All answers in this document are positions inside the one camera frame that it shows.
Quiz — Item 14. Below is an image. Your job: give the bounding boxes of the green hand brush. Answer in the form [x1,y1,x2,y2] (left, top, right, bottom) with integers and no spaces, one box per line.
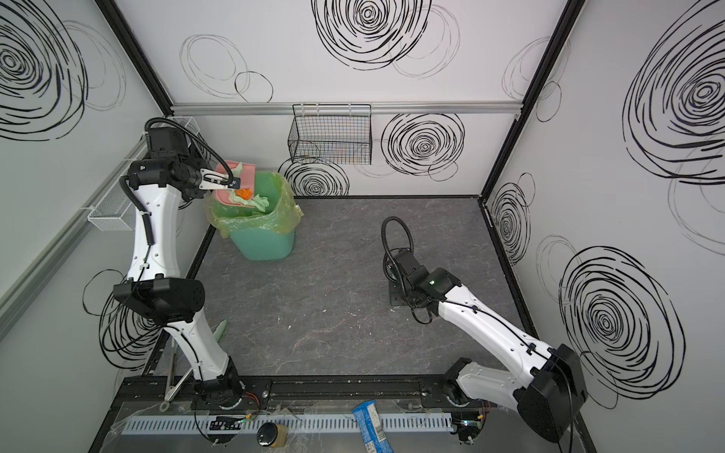
[388,281,407,308]

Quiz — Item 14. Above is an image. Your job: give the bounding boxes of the pink plastic dustpan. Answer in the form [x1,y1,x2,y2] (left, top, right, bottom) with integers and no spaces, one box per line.
[213,160,257,208]

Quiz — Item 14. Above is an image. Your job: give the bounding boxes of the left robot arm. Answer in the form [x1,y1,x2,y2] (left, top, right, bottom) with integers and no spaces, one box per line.
[113,117,245,410]

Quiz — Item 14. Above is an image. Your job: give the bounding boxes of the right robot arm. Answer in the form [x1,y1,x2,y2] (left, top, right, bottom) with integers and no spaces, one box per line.
[381,216,588,444]

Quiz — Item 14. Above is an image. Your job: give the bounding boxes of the green paper scrap by bin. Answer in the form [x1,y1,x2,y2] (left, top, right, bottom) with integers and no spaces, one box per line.
[231,162,244,177]

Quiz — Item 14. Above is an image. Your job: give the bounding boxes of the orange paper scrap far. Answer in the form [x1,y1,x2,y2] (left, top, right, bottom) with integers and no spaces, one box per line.
[234,188,253,200]

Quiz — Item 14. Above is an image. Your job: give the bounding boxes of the green paper scrap centre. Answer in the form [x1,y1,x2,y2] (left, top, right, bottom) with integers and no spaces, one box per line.
[248,194,270,213]

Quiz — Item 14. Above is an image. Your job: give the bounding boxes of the green trash bin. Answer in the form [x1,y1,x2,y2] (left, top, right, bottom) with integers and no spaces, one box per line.
[225,172,296,262]

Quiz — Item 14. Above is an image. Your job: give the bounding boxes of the green bin liner bag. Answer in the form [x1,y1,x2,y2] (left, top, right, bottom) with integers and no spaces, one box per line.
[205,171,304,239]

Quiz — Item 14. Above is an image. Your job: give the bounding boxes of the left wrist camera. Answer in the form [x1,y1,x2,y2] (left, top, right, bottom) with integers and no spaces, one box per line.
[199,173,241,191]

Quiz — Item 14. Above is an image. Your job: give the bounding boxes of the white slotted cable duct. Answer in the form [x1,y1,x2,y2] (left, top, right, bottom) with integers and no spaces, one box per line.
[118,413,454,436]

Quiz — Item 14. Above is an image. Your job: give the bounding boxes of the black wire basket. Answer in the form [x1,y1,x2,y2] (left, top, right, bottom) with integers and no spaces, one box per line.
[287,103,373,165]

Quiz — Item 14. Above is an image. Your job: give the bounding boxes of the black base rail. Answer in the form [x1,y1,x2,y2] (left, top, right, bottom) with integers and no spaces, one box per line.
[115,373,573,410]

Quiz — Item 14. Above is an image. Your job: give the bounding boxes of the green handled tongs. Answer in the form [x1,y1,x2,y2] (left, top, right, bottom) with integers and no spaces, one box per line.
[159,319,228,411]

